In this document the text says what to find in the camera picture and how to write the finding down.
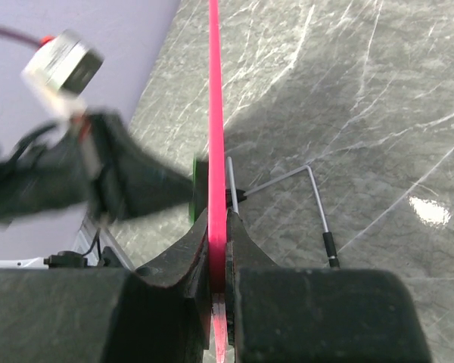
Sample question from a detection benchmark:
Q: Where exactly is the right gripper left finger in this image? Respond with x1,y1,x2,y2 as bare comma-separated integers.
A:
0,216,210,362

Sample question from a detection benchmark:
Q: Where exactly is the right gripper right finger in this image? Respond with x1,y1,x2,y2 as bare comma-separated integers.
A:
226,212,432,362

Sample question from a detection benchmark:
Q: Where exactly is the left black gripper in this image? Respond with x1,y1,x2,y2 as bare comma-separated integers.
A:
0,110,194,224

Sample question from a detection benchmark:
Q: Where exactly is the green whiteboard eraser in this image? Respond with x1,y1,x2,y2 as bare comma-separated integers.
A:
189,157,209,224

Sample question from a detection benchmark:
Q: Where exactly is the pink framed whiteboard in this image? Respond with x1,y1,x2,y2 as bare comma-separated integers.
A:
207,1,227,362

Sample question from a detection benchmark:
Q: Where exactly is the aluminium rail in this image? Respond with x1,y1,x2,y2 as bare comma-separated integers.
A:
72,218,135,270

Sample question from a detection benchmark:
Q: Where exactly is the wire whiteboard stand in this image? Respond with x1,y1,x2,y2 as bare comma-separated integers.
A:
238,163,341,269

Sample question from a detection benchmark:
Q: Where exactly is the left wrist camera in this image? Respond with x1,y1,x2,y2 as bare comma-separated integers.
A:
21,29,104,120

